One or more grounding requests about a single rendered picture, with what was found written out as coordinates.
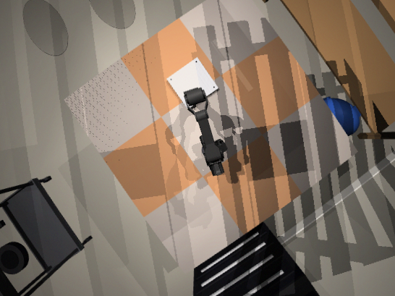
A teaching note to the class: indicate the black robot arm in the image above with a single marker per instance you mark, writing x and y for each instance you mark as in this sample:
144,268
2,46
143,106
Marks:
214,151

